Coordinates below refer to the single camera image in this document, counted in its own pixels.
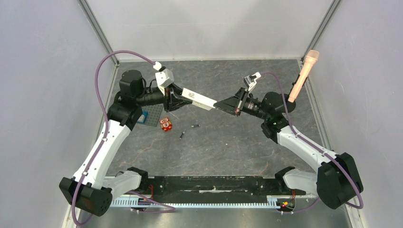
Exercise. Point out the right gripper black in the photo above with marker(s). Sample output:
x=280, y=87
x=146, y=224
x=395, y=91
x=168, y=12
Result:
x=240, y=102

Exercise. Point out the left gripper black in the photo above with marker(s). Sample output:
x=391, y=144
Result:
x=173, y=99

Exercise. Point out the white remote control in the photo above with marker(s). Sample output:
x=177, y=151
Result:
x=199, y=100

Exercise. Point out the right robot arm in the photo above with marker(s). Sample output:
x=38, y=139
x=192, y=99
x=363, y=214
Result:
x=335, y=179

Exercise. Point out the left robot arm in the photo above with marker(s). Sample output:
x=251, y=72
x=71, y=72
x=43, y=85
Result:
x=88, y=189

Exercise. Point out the grey lego baseplate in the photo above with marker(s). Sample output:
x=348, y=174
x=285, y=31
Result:
x=153, y=114

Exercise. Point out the red owl number block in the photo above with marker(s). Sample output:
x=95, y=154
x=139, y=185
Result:
x=165, y=124

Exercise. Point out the blue lego brick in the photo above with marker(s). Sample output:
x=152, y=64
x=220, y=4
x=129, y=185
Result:
x=142, y=119

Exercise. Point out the black microphone stand base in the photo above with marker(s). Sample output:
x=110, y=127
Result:
x=288, y=106

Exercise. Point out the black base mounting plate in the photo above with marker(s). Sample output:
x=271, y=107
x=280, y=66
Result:
x=214, y=189

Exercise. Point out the pink toy microphone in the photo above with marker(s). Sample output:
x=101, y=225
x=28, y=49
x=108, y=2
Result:
x=310, y=59

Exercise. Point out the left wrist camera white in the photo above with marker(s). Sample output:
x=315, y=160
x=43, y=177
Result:
x=164, y=77

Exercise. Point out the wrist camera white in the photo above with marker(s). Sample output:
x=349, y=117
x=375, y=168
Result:
x=251, y=81
x=164, y=77

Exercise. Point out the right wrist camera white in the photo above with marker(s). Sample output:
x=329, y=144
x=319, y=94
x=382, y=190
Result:
x=251, y=81

